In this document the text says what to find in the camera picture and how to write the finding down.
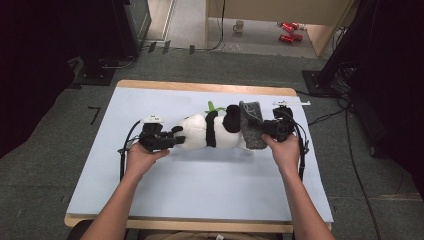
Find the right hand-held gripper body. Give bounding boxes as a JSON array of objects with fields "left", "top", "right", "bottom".
[{"left": 264, "top": 100, "right": 312, "bottom": 143}]

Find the hanging black cable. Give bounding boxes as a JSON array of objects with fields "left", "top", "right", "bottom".
[{"left": 206, "top": 0, "right": 226, "bottom": 52}]

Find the short black floor cable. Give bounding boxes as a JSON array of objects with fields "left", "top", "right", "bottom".
[{"left": 98, "top": 54, "right": 138, "bottom": 70}]

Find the panda plush toy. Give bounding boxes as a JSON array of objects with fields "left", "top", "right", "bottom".
[{"left": 171, "top": 100, "right": 249, "bottom": 151}]

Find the black stand base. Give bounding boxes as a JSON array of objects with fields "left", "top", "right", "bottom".
[{"left": 73, "top": 56, "right": 118, "bottom": 87}]

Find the white table mat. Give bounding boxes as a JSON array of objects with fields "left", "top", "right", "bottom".
[{"left": 66, "top": 87, "right": 334, "bottom": 224}]

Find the person's right hand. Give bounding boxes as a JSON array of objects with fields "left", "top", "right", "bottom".
[{"left": 262, "top": 133, "right": 301, "bottom": 178}]

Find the dark curtain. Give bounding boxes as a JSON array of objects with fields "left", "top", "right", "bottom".
[
  {"left": 349, "top": 0, "right": 424, "bottom": 198},
  {"left": 0, "top": 0, "right": 84, "bottom": 159}
]

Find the left hand-held gripper black cable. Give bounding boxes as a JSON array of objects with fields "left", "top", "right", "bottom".
[{"left": 117, "top": 119, "right": 143, "bottom": 183}]

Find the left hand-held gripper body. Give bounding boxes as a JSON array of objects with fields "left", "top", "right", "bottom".
[{"left": 138, "top": 114, "right": 174, "bottom": 153}]

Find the long black floor cable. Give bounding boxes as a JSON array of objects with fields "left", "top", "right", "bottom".
[{"left": 296, "top": 89, "right": 383, "bottom": 240}]

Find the right hand-held gripper black cable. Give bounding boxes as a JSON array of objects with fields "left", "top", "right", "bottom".
[{"left": 292, "top": 119, "right": 310, "bottom": 183}]

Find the black metal stand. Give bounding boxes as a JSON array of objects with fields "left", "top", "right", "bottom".
[{"left": 301, "top": 0, "right": 379, "bottom": 98}]

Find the wooden table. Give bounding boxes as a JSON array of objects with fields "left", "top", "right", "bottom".
[{"left": 64, "top": 79, "right": 334, "bottom": 234}]

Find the grey fabric pouch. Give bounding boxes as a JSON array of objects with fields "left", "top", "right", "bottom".
[{"left": 238, "top": 100, "right": 268, "bottom": 151}]

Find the dark cabinet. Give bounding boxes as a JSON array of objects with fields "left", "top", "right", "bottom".
[{"left": 111, "top": 0, "right": 153, "bottom": 59}]

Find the hand-held gripper black cable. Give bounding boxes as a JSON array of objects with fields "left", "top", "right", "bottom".
[
  {"left": 117, "top": 119, "right": 143, "bottom": 183},
  {"left": 292, "top": 119, "right": 310, "bottom": 183}
]

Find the person's left hand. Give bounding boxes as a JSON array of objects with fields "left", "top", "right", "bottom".
[{"left": 124, "top": 142, "right": 171, "bottom": 179}]

